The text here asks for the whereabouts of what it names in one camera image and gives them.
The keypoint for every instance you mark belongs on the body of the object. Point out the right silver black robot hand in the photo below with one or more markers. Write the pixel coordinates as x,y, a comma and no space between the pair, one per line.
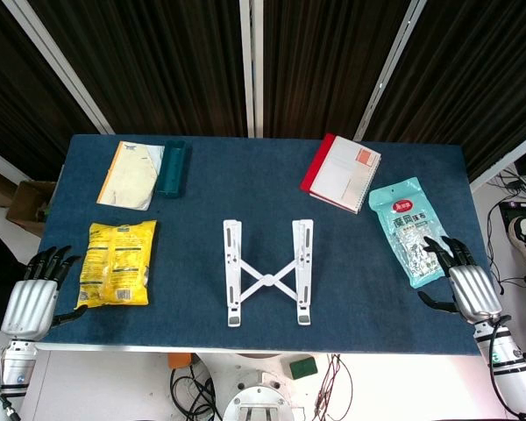
475,291

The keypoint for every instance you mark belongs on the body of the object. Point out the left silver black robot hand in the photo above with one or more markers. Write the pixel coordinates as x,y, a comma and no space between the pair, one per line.
28,304

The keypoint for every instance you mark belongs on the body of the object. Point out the white folding laptop stand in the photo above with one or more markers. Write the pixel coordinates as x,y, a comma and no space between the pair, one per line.
267,279

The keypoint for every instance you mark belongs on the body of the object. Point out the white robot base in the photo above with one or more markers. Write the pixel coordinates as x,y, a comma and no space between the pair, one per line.
254,377

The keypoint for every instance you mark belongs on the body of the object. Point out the person in black clothing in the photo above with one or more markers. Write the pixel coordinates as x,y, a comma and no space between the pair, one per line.
0,272

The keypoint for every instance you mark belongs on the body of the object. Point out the yellow snack bag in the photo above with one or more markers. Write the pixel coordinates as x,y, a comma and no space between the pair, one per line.
114,263

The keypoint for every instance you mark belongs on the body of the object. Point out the open cardboard box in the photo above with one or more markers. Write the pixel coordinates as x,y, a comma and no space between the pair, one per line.
24,206

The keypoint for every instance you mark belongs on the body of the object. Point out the light blue snack pouch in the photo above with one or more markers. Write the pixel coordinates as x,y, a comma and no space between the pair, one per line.
403,219

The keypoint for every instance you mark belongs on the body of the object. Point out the beige paper booklet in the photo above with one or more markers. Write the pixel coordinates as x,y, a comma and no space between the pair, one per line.
127,180

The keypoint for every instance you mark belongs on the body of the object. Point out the orange object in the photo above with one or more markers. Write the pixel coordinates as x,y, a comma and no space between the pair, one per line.
179,360

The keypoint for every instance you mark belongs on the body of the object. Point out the white spiral notebook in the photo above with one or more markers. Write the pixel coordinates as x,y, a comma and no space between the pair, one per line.
342,175

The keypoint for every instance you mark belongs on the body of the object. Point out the green block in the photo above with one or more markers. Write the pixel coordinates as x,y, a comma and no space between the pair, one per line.
303,368

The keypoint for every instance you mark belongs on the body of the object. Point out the teal plastic tray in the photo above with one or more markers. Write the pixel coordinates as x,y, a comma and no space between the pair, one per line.
173,171

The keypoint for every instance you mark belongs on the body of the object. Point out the red cover book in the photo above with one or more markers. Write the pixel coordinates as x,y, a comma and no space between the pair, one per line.
315,169

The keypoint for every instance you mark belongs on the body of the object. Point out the blue felt table mat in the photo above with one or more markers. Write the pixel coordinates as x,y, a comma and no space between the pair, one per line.
267,184

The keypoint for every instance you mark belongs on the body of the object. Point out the black pleated curtain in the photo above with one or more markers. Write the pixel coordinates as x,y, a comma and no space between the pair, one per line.
158,66

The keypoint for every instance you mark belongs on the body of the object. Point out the white aluminium frame post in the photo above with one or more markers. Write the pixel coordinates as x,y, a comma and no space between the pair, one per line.
390,66
57,66
508,160
250,66

